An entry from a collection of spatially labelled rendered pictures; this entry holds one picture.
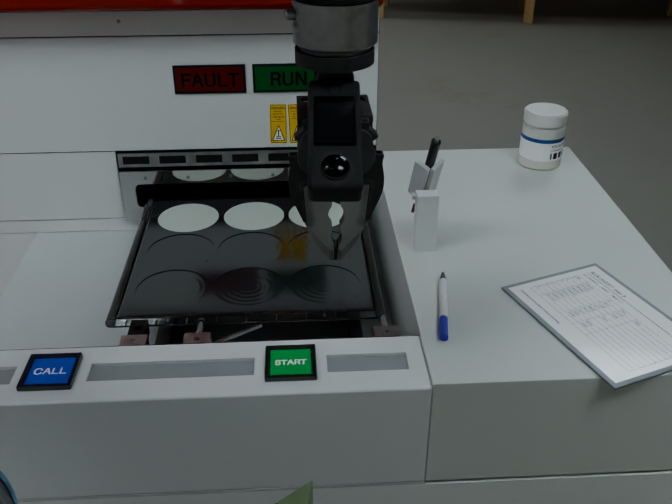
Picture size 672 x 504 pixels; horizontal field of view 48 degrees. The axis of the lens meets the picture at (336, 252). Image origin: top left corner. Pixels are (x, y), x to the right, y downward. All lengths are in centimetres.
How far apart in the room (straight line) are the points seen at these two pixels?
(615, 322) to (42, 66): 95
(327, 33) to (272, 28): 62
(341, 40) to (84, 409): 46
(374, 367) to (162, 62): 67
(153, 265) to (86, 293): 16
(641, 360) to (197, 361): 49
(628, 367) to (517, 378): 12
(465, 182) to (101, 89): 62
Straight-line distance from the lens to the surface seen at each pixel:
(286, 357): 85
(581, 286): 101
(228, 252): 118
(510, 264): 104
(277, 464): 89
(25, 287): 133
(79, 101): 136
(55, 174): 142
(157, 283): 112
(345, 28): 66
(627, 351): 91
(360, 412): 84
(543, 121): 129
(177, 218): 129
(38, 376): 89
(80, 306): 125
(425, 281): 98
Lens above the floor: 150
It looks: 31 degrees down
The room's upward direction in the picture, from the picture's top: straight up
